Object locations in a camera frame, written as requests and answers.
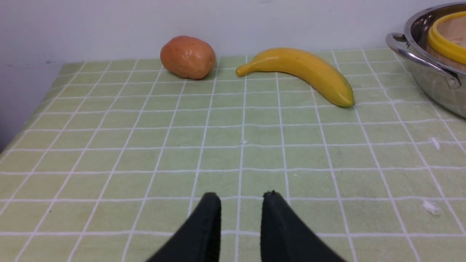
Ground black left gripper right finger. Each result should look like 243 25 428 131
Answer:
261 191 345 262

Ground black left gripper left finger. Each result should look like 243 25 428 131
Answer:
147 192 221 262

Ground bamboo steamer basket yellow rim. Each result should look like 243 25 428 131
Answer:
426 11 466 74

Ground stainless steel pot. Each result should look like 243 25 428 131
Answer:
386 2 465 118

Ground green checked tablecloth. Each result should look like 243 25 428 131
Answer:
0 49 466 262

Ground yellow banana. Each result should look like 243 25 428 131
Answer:
235 47 355 108

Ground orange brown potato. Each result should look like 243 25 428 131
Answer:
160 35 216 80

